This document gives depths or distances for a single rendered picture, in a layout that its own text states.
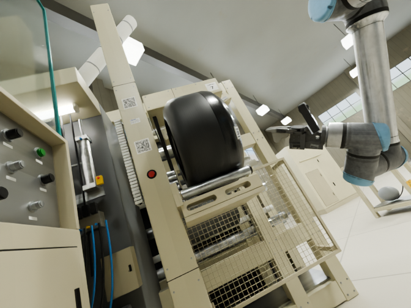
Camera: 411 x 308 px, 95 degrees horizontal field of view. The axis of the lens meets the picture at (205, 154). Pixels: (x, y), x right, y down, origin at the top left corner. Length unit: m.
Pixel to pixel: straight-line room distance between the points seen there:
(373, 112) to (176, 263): 0.92
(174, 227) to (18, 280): 0.50
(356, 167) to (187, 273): 0.73
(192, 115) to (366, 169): 0.65
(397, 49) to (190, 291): 13.80
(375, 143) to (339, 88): 12.84
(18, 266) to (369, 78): 1.10
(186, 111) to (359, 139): 0.63
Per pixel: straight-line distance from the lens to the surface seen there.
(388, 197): 3.58
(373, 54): 0.92
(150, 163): 0.95
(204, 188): 0.82
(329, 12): 0.82
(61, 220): 0.84
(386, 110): 0.91
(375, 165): 0.83
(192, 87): 1.57
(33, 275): 0.60
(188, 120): 0.82
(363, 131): 0.78
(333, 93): 13.57
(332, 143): 0.78
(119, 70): 1.36
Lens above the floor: 0.72
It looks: 21 degrees up
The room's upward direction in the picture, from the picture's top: 24 degrees counter-clockwise
